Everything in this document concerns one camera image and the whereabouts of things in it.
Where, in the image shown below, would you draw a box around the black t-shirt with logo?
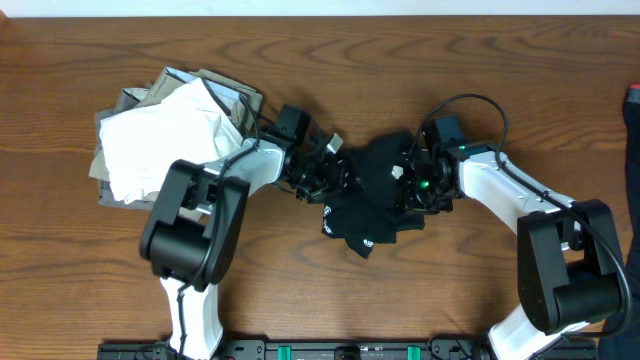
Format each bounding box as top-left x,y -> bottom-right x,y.
322,131 -> 425,259

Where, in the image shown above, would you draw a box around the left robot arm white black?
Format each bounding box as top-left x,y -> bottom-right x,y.
139,133 -> 344,359

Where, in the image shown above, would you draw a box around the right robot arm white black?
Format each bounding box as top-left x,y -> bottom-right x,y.
399,141 -> 631,359

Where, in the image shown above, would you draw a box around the beige folded trousers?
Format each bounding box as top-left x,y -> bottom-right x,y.
89,67 -> 263,211

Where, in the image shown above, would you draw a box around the dark object red tip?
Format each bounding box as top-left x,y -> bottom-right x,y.
598,84 -> 639,360

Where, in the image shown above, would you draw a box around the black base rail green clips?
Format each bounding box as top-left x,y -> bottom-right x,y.
97,338 -> 599,360

